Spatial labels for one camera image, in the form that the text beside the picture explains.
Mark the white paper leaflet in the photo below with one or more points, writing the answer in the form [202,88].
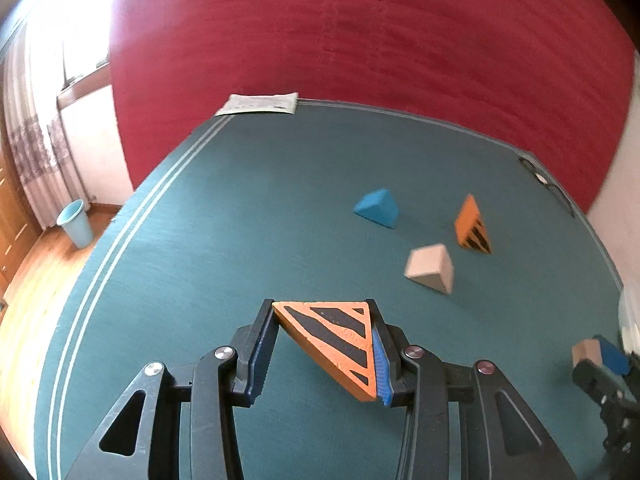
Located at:
[274,103]

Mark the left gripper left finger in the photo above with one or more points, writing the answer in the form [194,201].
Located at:
[139,437]

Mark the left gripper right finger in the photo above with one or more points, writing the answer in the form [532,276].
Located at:
[500,435]

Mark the orange striped wedge block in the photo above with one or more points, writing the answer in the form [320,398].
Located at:
[470,228]

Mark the small beige wedge block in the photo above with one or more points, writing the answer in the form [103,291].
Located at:
[431,266]

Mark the light blue waste bin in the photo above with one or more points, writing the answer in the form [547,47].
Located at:
[74,220]

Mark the teal table mat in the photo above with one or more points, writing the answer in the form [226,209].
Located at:
[260,206]

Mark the patterned curtain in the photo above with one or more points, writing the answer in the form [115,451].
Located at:
[32,77]

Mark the small blue wedge block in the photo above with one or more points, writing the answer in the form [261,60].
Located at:
[379,207]

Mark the orange striped triangle block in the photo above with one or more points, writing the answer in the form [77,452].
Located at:
[338,336]

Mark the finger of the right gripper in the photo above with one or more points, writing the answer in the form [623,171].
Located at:
[615,360]

